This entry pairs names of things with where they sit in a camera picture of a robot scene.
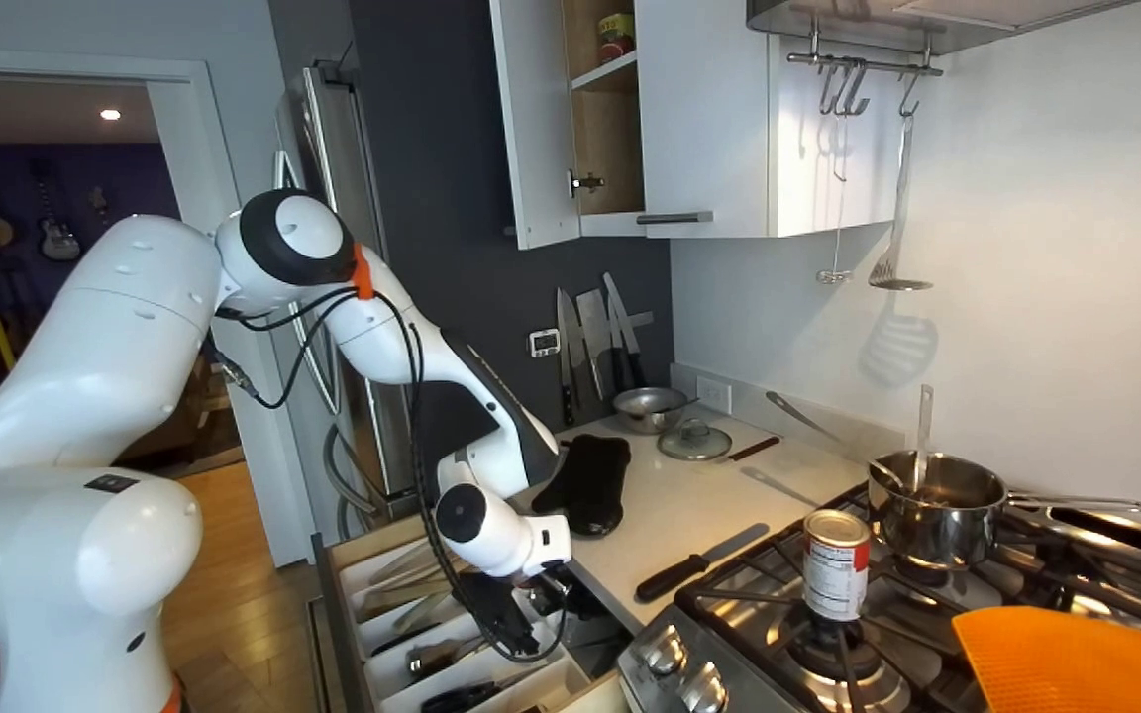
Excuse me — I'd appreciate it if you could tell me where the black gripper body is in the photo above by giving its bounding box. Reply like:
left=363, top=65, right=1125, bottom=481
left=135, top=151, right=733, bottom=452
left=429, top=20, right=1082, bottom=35
left=449, top=568, right=552, bottom=661

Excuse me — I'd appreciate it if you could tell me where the wooden kitchen drawer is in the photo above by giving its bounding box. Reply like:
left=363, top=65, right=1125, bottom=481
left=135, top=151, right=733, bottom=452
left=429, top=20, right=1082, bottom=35
left=308, top=511, right=642, bottom=713

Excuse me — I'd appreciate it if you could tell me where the white organizer tray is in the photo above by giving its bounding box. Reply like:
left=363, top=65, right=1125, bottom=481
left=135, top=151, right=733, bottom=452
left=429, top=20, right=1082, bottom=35
left=351, top=540, right=635, bottom=713

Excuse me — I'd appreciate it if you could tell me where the steel stove knob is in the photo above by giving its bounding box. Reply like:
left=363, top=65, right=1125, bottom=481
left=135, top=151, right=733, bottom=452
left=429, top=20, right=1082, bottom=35
left=638, top=643, right=692, bottom=699
left=679, top=658, right=733, bottom=713

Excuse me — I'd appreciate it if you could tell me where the stainless gas stove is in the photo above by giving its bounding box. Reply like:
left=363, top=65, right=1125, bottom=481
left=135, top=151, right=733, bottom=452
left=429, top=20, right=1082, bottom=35
left=615, top=477, right=1141, bottom=713

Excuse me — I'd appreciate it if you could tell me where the small steel bowl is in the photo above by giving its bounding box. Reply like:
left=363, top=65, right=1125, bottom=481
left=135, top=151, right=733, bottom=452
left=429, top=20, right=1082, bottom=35
left=606, top=382, right=692, bottom=427

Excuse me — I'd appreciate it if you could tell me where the glass pot lid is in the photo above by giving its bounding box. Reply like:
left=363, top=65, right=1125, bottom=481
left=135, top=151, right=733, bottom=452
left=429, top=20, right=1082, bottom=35
left=655, top=411, right=736, bottom=469

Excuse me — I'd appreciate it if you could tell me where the steel saucepan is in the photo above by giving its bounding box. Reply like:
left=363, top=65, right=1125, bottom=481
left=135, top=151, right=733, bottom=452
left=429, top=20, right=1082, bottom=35
left=864, top=447, right=1141, bottom=573

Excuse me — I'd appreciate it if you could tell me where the steel spoon in pot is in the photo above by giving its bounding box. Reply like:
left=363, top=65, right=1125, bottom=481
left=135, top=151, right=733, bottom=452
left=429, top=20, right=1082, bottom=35
left=906, top=382, right=940, bottom=496

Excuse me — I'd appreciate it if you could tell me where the hanging white slotted turner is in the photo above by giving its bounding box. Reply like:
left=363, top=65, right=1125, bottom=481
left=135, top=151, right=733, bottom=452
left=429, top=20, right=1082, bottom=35
left=852, top=288, right=943, bottom=391

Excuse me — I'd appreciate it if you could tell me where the stainless steel refrigerator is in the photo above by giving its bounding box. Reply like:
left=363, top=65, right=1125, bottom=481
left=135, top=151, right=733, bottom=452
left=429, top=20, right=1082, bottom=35
left=291, top=56, right=429, bottom=526

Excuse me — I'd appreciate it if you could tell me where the green red cabinet item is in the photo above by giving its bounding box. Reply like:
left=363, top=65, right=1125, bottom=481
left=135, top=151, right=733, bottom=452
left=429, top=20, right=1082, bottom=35
left=593, top=10, right=638, bottom=65

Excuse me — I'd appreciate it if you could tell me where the steel hanging hook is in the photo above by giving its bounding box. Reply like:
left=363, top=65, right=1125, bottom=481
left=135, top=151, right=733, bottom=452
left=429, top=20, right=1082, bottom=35
left=895, top=65, right=930, bottom=123
left=840, top=56, right=872, bottom=123
left=815, top=56, right=852, bottom=123

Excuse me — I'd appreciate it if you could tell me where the steel range hood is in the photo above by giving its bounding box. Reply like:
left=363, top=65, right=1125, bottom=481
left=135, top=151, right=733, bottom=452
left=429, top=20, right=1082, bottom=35
left=740, top=0, right=1137, bottom=61

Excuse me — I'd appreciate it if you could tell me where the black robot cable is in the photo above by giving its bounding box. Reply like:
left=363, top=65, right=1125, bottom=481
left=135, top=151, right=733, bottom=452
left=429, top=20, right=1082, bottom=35
left=206, top=280, right=573, bottom=670

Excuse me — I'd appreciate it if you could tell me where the black handled paring knife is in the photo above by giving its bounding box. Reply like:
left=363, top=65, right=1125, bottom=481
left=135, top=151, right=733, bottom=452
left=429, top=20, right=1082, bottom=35
left=399, top=632, right=483, bottom=683

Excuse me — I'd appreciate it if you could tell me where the large black handled knife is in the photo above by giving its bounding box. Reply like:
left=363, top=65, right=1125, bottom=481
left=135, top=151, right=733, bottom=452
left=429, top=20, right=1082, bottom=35
left=630, top=519, right=773, bottom=608

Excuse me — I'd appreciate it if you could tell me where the wall mounted kitchen knife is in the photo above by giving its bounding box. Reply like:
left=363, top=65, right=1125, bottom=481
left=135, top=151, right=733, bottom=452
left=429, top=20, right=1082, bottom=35
left=552, top=287, right=584, bottom=427
left=600, top=271, right=660, bottom=398
left=573, top=287, right=618, bottom=403

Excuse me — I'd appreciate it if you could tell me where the wall outlet on dark wall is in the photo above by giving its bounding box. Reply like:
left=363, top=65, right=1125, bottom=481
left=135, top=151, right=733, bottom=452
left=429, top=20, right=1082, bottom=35
left=524, top=327, right=568, bottom=363

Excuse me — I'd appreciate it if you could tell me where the small black handled knife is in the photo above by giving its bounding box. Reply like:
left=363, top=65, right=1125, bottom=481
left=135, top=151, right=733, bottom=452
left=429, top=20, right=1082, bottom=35
left=725, top=427, right=787, bottom=469

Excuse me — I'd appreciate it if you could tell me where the white wall outlet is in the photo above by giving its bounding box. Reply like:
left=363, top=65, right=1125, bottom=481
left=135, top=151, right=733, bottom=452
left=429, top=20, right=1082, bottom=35
left=692, top=373, right=740, bottom=419

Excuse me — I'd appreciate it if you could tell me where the orange cable clip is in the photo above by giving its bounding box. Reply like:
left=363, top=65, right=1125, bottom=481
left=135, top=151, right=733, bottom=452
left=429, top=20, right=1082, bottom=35
left=346, top=245, right=380, bottom=305

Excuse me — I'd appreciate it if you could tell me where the long steel utensil handle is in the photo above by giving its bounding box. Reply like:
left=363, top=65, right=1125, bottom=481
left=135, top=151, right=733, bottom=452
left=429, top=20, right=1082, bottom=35
left=761, top=383, right=911, bottom=490

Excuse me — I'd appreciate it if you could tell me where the white wall cabinet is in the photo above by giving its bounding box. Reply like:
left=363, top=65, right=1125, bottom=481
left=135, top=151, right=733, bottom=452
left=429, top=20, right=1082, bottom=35
left=483, top=0, right=919, bottom=254

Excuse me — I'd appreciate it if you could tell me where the white door frame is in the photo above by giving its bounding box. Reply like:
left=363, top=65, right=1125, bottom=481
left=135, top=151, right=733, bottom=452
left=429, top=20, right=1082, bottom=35
left=0, top=48, right=324, bottom=573

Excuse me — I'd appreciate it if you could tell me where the steel hook rail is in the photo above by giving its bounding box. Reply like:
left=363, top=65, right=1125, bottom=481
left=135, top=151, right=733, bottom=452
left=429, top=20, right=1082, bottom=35
left=779, top=44, right=946, bottom=80

